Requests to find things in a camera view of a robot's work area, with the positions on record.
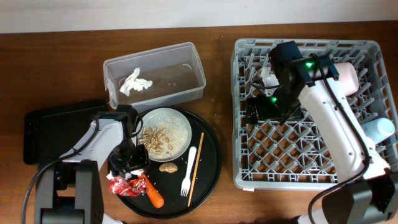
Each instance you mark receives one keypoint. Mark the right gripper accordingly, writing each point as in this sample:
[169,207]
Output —
[260,102]

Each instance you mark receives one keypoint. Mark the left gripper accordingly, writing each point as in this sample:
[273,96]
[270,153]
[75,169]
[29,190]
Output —
[142,161]

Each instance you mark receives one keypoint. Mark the red snack wrapper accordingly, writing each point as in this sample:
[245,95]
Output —
[127,188]

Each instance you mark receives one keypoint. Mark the white tissue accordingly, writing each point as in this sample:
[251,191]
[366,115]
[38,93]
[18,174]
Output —
[113,174]
[133,82]

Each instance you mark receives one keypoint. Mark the pink bowl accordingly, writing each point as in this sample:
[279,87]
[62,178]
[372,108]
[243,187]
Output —
[348,78]

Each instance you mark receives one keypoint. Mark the white cup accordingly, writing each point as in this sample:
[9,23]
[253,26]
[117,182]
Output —
[378,129]

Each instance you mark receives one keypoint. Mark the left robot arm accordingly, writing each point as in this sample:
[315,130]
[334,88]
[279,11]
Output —
[68,189]

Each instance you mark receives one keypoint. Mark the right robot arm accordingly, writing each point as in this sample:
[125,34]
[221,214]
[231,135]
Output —
[366,191]

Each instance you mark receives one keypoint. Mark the grey dishwasher rack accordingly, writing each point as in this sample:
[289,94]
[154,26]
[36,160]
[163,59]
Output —
[293,155]

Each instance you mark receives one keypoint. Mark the walnut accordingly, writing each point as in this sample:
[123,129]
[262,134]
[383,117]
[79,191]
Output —
[168,167]

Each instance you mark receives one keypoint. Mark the grey plate with food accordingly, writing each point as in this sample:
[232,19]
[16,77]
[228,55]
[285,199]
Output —
[166,134]

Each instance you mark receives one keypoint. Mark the orange carrot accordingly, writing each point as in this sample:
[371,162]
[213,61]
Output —
[155,197]

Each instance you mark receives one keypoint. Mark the round black tray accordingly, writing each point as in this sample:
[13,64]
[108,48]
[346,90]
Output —
[169,184]

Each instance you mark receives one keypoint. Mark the white plastic fork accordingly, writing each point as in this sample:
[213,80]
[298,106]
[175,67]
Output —
[186,183]

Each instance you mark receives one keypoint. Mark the wooden chopstick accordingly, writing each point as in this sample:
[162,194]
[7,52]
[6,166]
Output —
[195,170]

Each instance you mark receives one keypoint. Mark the black rectangular tray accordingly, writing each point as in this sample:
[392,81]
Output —
[51,132]

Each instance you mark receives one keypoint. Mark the clear plastic bin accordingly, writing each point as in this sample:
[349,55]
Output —
[176,73]

